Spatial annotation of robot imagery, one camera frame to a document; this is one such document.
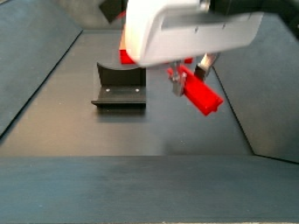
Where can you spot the red star-profile peg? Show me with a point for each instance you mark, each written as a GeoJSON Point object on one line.
{"type": "Point", "coordinates": [198, 92]}

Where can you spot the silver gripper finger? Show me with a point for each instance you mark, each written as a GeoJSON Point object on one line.
{"type": "Point", "coordinates": [178, 78]}
{"type": "Point", "coordinates": [205, 65]}

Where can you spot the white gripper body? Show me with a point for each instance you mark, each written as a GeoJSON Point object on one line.
{"type": "Point", "coordinates": [170, 30]}

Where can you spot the black curved fixture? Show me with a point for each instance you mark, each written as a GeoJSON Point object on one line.
{"type": "Point", "coordinates": [122, 86]}

